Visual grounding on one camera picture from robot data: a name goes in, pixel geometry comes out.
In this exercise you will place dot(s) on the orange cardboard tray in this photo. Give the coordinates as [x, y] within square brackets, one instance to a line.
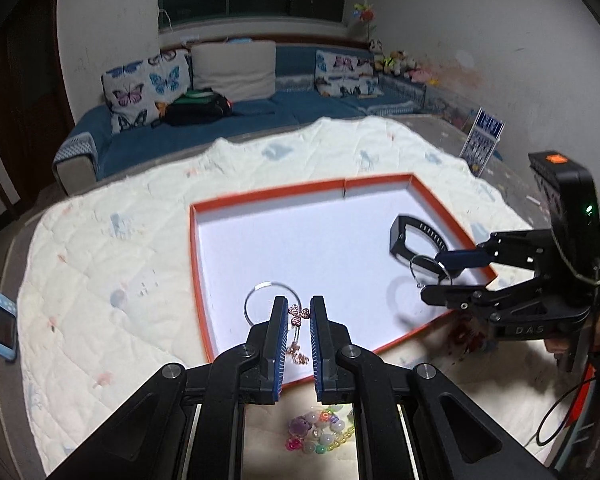
[280, 240]

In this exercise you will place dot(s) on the blue sofa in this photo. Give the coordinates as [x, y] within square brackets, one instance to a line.
[260, 110]

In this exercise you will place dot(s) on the silver bangle with clover charm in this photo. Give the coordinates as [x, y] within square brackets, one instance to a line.
[296, 313]

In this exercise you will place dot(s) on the small butterfly print pillow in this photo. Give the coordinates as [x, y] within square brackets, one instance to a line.
[347, 72]

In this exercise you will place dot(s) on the light blue toy camera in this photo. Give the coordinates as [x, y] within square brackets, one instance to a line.
[1, 327]

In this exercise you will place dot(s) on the dark brown door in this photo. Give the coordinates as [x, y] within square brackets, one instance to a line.
[20, 100]

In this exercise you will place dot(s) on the large butterfly print pillow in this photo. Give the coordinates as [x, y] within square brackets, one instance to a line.
[140, 90]

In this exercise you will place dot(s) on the colourful toy flower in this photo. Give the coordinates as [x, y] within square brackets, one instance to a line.
[364, 15]

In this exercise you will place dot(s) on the beige pillow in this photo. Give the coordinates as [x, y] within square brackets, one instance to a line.
[232, 70]

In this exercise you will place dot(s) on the cream quilted blanket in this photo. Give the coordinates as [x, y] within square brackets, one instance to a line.
[130, 260]

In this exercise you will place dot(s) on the row of plush toys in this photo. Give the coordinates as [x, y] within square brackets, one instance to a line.
[397, 62]

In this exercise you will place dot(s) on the blue and white printed box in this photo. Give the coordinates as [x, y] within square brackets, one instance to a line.
[482, 140]

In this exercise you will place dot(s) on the silver bangle with red charm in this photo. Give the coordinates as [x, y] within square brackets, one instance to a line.
[411, 267]

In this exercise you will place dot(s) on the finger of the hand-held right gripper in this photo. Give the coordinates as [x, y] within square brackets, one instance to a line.
[462, 259]
[460, 296]

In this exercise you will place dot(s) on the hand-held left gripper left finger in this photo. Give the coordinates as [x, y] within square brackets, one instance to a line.
[280, 340]

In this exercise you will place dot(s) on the black smart band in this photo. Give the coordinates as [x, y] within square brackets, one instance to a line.
[395, 235]

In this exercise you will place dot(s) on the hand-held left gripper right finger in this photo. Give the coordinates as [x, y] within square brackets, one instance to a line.
[317, 345]

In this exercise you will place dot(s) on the black backpack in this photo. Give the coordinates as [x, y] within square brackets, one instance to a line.
[195, 107]

